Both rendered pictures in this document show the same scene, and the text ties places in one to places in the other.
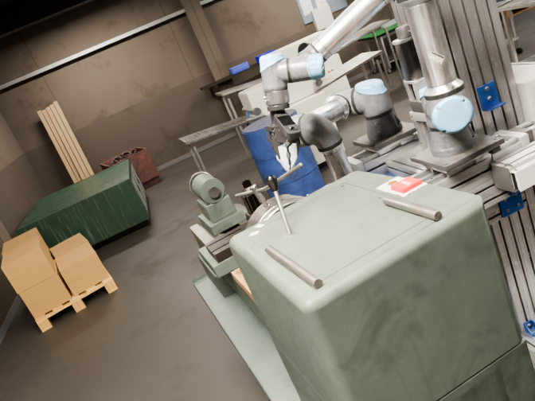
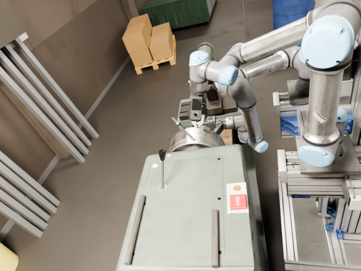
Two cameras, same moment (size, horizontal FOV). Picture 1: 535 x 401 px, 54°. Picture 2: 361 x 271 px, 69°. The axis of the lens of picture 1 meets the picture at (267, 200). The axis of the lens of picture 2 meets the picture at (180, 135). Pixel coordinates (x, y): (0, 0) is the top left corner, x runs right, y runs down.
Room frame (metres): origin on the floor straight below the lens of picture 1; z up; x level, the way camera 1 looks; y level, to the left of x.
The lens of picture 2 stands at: (0.74, -0.57, 2.11)
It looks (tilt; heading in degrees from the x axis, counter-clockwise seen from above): 39 degrees down; 34
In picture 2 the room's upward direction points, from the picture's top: 21 degrees counter-clockwise
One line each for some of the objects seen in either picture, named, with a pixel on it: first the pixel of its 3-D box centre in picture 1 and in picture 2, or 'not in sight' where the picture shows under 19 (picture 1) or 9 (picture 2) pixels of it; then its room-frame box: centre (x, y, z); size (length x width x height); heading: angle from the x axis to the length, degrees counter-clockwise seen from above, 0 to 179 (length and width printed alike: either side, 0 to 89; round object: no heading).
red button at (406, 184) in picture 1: (406, 186); (238, 202); (1.27, -0.35, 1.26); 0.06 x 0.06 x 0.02; 14
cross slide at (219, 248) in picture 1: (252, 231); (207, 107); (2.25, 0.12, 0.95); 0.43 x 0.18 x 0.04; 104
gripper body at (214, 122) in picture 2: not in sight; (216, 124); (1.91, -0.06, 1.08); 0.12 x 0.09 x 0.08; 104
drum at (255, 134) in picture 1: (284, 159); (293, 15); (5.14, -0.32, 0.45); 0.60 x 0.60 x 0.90
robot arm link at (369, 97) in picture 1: (371, 96); (309, 61); (2.14, -0.57, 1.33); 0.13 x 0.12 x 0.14; 47
